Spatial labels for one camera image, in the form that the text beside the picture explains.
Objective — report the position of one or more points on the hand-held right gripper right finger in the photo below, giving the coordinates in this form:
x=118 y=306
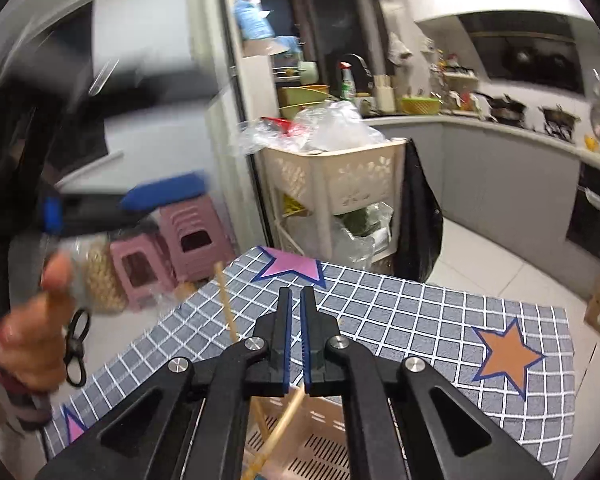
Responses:
x=307 y=345

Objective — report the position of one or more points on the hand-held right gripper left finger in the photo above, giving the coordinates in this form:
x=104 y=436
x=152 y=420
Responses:
x=285 y=345

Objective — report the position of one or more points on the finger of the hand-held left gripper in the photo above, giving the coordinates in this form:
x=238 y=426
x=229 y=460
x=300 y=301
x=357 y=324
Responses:
x=160 y=192
x=145 y=85

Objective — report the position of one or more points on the wooden chopstick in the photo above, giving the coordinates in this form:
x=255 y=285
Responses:
x=225 y=300
x=280 y=430

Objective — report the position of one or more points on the beige plastic utensil holder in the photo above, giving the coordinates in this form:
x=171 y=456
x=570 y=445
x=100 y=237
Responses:
x=312 y=452

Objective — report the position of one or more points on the person's left hand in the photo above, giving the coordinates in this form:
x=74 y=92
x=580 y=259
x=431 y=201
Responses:
x=35 y=340

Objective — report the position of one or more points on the tall pink plastic stool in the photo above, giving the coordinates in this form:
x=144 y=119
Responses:
x=195 y=220

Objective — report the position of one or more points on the short pink plastic stool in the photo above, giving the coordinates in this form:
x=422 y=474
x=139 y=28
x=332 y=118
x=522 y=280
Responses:
x=130 y=252

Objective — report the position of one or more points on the dark window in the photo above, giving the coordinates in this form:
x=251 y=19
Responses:
x=82 y=147

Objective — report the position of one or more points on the grey grid star tablecloth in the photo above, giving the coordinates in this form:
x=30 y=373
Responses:
x=405 y=320

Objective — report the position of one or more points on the clear bag of peanuts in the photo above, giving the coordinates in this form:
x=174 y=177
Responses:
x=102 y=280

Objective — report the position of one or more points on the blue plastic bag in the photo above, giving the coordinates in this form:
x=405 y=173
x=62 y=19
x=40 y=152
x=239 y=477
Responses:
x=252 y=17

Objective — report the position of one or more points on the green plastic basins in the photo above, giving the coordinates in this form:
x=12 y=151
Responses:
x=302 y=100

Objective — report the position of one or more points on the black plastic bag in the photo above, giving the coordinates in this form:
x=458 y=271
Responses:
x=417 y=220

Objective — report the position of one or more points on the cream plastic storage cart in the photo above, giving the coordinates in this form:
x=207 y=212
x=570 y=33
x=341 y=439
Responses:
x=330 y=170

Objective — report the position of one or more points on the black scissors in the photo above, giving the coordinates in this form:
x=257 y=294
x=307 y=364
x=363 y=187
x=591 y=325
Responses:
x=75 y=350

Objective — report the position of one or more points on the clear plastic bags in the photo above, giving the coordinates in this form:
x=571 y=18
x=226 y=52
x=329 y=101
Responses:
x=335 y=125

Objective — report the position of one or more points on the clear spray bottle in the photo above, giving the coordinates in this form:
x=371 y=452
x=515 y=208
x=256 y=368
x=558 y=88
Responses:
x=347 y=87

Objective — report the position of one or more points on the black kitchen faucet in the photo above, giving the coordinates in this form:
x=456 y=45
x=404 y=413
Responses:
x=362 y=62

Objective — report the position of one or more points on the white chopstick canister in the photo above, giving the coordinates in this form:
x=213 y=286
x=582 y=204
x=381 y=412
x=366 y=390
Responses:
x=384 y=97

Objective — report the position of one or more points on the grey kitchen cabinet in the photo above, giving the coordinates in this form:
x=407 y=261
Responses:
x=505 y=195

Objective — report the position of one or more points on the green plastic basket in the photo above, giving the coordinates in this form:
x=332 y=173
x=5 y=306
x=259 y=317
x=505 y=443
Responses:
x=420 y=105

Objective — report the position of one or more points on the black wok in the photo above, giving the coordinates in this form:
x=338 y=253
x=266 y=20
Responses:
x=505 y=107

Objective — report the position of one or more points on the black built-in oven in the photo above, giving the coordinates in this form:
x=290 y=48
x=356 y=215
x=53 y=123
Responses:
x=592 y=210

